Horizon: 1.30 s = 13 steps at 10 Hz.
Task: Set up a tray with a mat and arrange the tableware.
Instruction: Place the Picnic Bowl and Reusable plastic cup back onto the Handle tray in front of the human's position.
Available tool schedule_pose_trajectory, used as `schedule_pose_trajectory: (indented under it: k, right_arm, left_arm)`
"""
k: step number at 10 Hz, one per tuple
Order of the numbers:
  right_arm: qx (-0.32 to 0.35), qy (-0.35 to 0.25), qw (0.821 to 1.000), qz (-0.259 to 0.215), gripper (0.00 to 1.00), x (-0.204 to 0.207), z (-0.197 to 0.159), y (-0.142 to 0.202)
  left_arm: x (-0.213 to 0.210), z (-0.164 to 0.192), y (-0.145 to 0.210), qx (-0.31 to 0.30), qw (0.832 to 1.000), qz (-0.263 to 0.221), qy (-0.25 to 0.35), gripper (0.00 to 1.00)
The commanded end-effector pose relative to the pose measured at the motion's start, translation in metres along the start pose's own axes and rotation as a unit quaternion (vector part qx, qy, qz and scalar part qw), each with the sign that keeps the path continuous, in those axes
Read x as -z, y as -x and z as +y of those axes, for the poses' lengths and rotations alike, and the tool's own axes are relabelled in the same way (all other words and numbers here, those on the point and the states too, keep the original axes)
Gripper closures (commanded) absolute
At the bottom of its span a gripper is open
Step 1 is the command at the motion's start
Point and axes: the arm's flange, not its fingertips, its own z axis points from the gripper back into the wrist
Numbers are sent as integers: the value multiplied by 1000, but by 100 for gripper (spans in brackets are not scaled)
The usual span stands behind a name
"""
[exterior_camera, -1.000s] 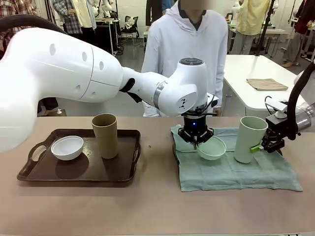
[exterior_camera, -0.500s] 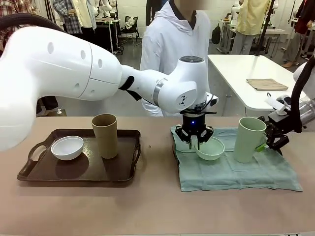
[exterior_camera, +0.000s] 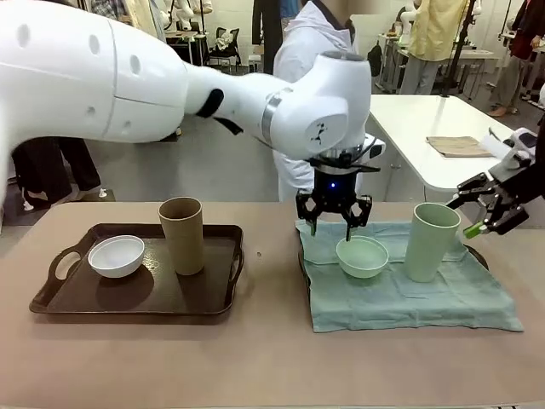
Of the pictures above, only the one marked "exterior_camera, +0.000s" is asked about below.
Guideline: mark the white background table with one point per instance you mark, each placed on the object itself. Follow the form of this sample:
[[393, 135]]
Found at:
[[409, 123]]

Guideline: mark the dark brown tray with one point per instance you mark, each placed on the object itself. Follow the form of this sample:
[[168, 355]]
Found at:
[[170, 294], [477, 254]]

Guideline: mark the black tripod pole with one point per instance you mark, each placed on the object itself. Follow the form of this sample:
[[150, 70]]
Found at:
[[462, 38]]

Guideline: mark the person in red plaid shirt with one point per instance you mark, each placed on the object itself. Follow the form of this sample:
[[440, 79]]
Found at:
[[47, 170]]

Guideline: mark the light green tall cup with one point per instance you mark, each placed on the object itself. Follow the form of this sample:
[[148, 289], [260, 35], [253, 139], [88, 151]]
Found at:
[[428, 251]]

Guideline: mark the white bowl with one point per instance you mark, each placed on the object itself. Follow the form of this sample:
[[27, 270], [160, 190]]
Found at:
[[115, 257]]

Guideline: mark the brown tall cup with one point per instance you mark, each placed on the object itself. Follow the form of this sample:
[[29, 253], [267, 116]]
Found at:
[[185, 243]]

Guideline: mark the green cloth mat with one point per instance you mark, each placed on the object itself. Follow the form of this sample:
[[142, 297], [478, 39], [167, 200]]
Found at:
[[404, 302]]

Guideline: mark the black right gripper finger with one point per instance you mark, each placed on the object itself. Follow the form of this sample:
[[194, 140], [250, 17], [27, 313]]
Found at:
[[487, 217], [474, 185]]

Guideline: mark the person in yellow shirt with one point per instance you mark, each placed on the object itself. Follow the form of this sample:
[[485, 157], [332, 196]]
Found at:
[[434, 38]]

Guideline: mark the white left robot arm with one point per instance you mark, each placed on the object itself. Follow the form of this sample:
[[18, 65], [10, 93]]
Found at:
[[127, 85]]

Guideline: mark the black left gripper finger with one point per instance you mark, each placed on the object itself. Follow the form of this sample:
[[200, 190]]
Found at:
[[362, 211], [308, 209]]

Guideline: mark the person in white coat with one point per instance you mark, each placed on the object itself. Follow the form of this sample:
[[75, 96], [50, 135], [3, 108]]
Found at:
[[298, 47]]

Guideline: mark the light green bowl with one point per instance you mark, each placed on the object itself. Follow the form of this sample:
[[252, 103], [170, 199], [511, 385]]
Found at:
[[362, 260]]

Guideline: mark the black office chair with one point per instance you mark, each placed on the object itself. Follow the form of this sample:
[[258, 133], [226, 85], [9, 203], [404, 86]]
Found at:
[[225, 44]]

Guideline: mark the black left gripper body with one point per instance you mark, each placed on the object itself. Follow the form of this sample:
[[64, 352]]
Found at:
[[334, 189]]

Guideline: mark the person in dark red top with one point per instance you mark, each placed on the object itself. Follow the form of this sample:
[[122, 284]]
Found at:
[[515, 64]]

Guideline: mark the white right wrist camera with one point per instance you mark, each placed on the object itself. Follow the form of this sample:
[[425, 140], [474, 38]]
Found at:
[[496, 142]]

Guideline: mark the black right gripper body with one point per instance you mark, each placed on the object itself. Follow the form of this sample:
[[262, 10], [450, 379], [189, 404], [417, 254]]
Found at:
[[511, 209]]

